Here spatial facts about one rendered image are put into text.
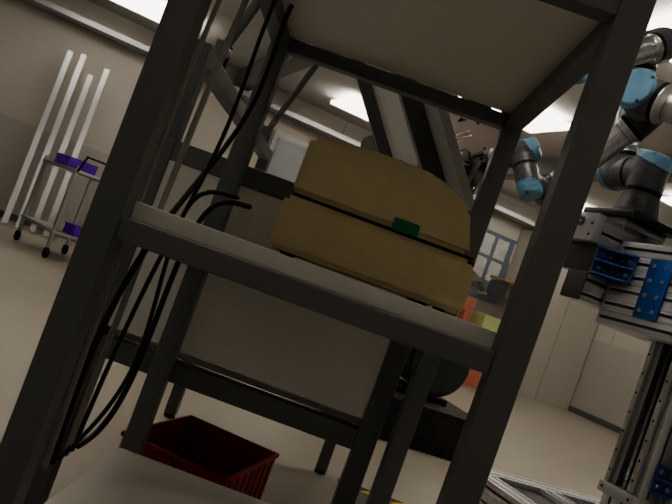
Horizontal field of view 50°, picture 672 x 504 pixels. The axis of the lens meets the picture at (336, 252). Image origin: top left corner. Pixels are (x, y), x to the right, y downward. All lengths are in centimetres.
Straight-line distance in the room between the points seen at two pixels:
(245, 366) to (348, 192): 49
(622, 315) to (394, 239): 136
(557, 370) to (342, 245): 1001
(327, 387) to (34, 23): 806
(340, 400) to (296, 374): 10
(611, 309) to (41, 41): 772
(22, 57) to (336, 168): 816
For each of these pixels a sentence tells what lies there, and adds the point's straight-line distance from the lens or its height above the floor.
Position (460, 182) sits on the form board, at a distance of 141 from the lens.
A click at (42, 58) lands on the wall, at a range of 912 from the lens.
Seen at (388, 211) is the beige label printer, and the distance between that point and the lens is 106.
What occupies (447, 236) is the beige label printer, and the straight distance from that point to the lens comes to 107.
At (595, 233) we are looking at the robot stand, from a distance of 235.
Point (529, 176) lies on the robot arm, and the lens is 227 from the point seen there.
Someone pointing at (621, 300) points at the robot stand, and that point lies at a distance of 235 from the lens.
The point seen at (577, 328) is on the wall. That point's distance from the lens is 1107.
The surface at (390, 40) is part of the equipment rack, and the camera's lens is 120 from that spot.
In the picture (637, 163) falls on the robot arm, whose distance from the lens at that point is 254.
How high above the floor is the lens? 66
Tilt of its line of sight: 2 degrees up
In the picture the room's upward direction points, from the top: 20 degrees clockwise
